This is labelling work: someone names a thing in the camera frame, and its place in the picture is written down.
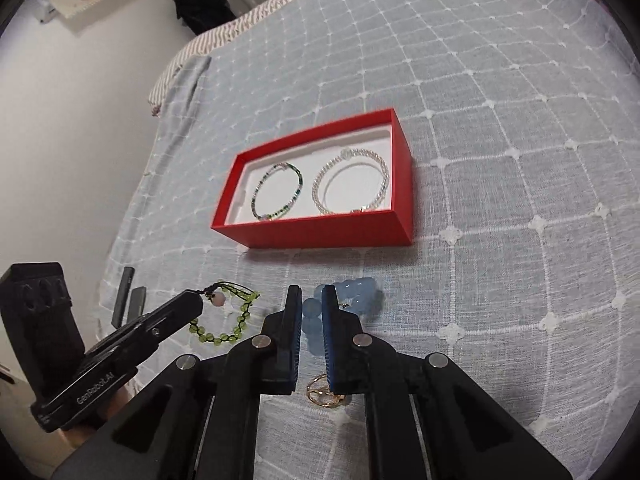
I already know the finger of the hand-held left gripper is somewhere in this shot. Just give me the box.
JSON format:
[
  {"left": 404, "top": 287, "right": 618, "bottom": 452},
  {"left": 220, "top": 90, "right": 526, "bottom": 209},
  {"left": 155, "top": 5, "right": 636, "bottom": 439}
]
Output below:
[
  {"left": 111, "top": 266, "right": 147, "bottom": 328},
  {"left": 31, "top": 289, "right": 203, "bottom": 434}
]

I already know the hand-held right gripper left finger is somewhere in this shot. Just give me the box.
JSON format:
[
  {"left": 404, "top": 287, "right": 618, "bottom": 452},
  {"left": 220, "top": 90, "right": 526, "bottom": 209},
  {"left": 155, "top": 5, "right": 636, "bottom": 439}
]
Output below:
[{"left": 52, "top": 285, "right": 303, "bottom": 480}]

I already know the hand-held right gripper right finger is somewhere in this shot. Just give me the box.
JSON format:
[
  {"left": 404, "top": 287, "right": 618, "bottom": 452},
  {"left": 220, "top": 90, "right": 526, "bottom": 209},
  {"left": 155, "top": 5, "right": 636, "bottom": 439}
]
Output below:
[{"left": 321, "top": 285, "right": 573, "bottom": 480}]

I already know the light green beaded bracelet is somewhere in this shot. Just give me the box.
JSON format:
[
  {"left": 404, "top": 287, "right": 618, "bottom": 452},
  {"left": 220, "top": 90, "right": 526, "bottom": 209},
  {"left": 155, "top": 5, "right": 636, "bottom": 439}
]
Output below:
[{"left": 189, "top": 282, "right": 261, "bottom": 346}]

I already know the blue beaded bracelet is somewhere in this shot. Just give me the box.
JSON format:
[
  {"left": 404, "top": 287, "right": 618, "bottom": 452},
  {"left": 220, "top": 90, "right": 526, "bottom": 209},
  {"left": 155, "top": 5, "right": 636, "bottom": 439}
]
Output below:
[{"left": 301, "top": 276, "right": 385, "bottom": 356}]

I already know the gold openwork ornament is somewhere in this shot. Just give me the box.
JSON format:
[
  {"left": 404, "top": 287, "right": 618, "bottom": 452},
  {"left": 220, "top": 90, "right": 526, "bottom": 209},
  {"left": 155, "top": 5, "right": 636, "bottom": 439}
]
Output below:
[{"left": 306, "top": 374, "right": 351, "bottom": 408}]

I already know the red jewelry box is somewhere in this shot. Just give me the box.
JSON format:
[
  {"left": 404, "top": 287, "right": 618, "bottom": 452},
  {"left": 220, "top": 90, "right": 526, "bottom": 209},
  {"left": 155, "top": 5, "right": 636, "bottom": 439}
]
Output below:
[{"left": 210, "top": 107, "right": 415, "bottom": 250}]

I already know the blue grid-pattern blanket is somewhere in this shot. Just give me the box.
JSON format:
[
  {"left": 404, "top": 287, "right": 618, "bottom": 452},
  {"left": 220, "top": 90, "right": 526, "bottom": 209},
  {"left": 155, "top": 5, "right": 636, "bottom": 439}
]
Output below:
[{"left": 97, "top": 0, "right": 640, "bottom": 480}]

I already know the black garment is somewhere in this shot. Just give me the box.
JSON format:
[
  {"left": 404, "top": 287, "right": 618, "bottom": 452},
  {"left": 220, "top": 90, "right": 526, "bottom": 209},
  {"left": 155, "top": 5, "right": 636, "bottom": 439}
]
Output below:
[{"left": 172, "top": 0, "right": 236, "bottom": 41}]

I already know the dark green beaded bracelet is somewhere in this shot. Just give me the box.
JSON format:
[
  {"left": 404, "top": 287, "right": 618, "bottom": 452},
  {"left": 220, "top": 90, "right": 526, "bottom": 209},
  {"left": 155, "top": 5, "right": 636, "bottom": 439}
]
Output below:
[{"left": 251, "top": 161, "right": 305, "bottom": 222}]

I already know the white pearl bracelet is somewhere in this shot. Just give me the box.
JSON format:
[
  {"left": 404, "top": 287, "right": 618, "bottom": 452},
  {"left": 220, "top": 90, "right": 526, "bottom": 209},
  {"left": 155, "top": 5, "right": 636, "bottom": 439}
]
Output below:
[{"left": 312, "top": 147, "right": 391, "bottom": 216}]

